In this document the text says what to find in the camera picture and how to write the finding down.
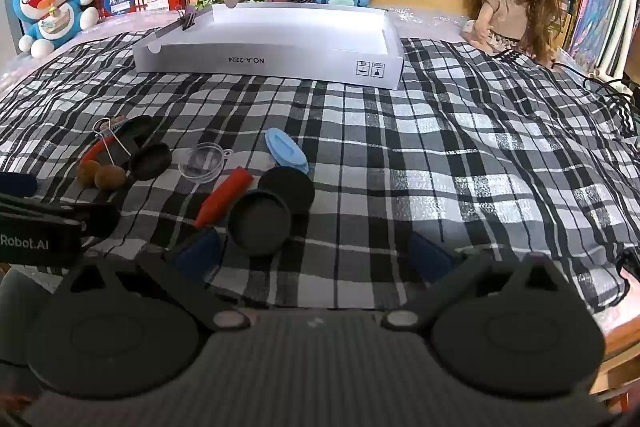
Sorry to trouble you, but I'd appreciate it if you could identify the row of thin picture books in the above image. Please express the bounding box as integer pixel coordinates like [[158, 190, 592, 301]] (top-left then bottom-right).
[[567, 0, 626, 68]]

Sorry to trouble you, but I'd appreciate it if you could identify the black round container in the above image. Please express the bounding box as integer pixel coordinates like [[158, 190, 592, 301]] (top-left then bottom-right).
[[226, 189, 292, 256]]

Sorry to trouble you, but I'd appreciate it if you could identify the black round lid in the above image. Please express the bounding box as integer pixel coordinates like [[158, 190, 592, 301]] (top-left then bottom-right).
[[257, 167, 316, 215]]

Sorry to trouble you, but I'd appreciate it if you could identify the blue round lid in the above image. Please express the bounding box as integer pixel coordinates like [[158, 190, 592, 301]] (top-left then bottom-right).
[[265, 127, 310, 174]]

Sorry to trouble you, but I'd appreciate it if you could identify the small black pan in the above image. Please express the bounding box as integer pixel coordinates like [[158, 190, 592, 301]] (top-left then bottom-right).
[[129, 143, 173, 181]]

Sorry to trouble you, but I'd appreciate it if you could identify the clear plastic capsule half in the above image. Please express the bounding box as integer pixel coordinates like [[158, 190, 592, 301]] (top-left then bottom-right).
[[177, 143, 235, 181]]

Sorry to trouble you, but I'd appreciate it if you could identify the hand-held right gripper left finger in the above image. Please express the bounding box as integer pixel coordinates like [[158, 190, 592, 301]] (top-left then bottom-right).
[[65, 229, 253, 333]]

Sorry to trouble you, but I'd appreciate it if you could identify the black cable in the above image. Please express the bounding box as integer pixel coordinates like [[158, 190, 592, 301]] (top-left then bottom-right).
[[492, 49, 640, 108]]

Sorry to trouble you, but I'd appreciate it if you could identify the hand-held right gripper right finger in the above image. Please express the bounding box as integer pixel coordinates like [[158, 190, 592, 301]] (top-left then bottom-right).
[[382, 232, 568, 333]]

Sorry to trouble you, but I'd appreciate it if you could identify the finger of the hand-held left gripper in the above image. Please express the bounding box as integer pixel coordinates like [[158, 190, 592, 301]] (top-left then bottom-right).
[[0, 199, 121, 238], [0, 172, 40, 200]]

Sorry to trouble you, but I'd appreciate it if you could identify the white cardboard box tray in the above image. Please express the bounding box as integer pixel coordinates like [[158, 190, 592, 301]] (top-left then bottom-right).
[[132, 3, 405, 90]]

